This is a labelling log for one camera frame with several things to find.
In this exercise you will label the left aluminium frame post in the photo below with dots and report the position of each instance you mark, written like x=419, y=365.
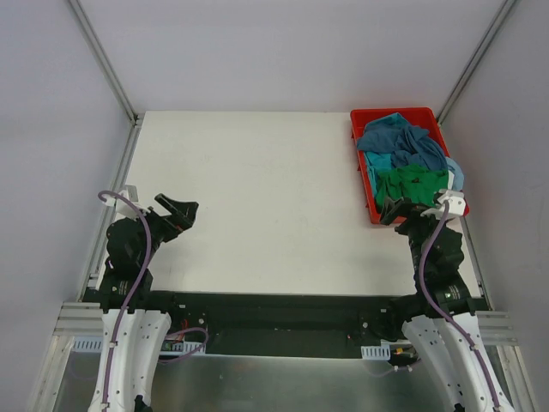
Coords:
x=102, y=60

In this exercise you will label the front aluminium frame rail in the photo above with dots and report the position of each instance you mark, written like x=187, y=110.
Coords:
x=84, y=319

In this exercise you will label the right white cable duct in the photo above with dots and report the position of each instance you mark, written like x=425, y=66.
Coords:
x=376, y=353

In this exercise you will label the dark blue t shirt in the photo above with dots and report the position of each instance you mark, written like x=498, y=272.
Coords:
x=405, y=143

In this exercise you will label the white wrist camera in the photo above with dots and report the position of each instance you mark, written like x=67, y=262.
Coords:
x=131, y=204
x=454, y=206

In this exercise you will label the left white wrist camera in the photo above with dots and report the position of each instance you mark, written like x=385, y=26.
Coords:
x=131, y=204

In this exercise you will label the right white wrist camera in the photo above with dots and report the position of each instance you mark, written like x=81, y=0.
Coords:
x=454, y=206

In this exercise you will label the light blue t shirt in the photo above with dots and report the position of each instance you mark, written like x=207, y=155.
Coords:
x=455, y=175

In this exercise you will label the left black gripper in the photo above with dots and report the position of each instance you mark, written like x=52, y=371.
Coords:
x=167, y=219

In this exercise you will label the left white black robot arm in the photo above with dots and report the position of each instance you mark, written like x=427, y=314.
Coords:
x=134, y=324

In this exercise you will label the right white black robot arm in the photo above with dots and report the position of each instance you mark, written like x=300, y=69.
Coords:
x=440, y=319

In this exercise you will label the right aluminium frame post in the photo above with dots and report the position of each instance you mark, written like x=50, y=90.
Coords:
x=495, y=27

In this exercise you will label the aluminium frame post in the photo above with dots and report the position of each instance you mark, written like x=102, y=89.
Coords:
x=102, y=60
x=495, y=27

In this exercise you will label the teal t shirt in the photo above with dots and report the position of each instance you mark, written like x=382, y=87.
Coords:
x=379, y=161

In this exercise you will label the green polo shirt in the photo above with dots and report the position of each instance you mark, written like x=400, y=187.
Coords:
x=414, y=182

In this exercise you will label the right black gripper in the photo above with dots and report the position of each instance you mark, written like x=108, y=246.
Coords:
x=406, y=213

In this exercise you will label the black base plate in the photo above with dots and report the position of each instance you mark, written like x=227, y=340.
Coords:
x=310, y=326

